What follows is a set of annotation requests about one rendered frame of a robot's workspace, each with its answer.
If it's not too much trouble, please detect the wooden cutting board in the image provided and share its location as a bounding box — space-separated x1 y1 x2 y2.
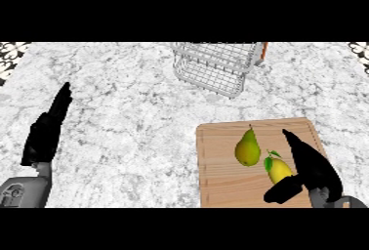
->
195 117 351 209

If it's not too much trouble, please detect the yellow lemon with leaves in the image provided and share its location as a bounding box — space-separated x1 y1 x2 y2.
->
262 149 295 186

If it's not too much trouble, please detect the green pear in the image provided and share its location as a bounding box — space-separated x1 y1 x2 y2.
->
233 124 262 168

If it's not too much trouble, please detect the orange and white box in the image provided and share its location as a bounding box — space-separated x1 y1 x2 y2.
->
254 42 270 67

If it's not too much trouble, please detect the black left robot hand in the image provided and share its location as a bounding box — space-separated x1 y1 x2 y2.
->
20 81 75 167

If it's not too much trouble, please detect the white wire tiered basket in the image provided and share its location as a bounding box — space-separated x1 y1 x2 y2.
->
169 42 265 100

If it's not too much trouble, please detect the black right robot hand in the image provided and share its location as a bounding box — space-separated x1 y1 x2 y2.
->
262 128 344 205

